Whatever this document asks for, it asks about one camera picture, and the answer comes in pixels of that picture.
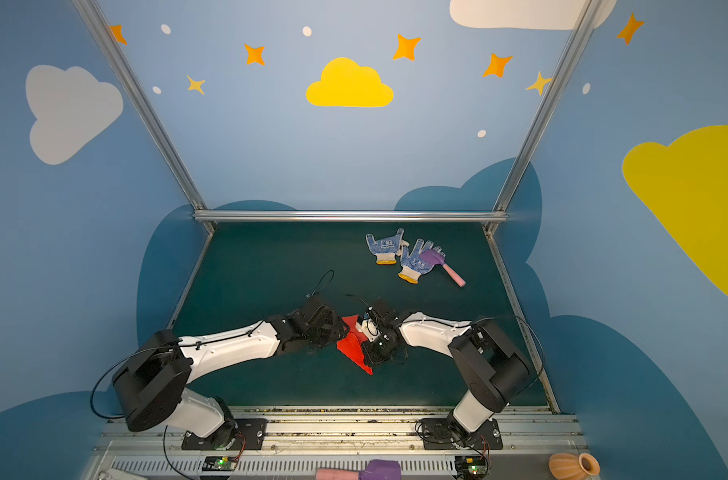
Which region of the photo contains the left blue dotted work glove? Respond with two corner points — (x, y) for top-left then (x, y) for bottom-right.
(365, 228), (409, 265)

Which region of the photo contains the blue dotted work glove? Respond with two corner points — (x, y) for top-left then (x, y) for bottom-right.
(398, 238), (445, 284)
(365, 228), (409, 265)

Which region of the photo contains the right green circuit board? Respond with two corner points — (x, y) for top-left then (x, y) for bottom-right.
(454, 455), (489, 480)

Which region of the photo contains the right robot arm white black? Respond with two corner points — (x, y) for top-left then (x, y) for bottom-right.
(352, 301), (535, 444)

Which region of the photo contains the aluminium frame post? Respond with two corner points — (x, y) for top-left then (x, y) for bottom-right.
(72, 0), (208, 212)
(484, 0), (603, 240)

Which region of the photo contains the purple pink brush on table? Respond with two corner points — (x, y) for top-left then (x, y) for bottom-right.
(420, 249), (467, 288)

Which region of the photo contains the left aluminium frame post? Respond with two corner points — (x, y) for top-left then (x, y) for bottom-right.
(72, 0), (208, 212)

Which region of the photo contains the red square paper sheet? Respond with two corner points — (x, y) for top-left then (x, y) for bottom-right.
(337, 315), (373, 375)

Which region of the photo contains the left green circuit board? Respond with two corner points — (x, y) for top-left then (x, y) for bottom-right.
(202, 456), (240, 472)

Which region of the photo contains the front aluminium rail base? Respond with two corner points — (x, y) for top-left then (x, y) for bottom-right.
(81, 406), (589, 479)

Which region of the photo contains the right blue dotted work glove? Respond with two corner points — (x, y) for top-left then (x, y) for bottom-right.
(398, 238), (445, 284)

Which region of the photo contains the right aluminium frame post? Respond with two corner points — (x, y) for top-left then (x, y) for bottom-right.
(484, 0), (603, 240)

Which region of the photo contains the green circuit board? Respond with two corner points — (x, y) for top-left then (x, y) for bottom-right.
(202, 456), (240, 472)
(454, 455), (489, 480)

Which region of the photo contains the terracotta ribbed vase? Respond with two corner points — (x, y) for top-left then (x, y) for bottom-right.
(548, 453), (601, 480)

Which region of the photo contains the rear aluminium frame bar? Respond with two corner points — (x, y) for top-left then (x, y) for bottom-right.
(194, 210), (508, 223)

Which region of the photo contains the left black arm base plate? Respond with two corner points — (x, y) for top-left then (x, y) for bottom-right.
(181, 418), (267, 452)

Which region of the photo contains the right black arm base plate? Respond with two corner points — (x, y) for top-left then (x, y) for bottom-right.
(415, 418), (504, 451)

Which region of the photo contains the pink purple brush front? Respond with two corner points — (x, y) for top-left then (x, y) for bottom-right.
(315, 460), (402, 480)

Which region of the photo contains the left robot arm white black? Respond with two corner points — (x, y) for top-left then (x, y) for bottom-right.
(111, 295), (350, 438)

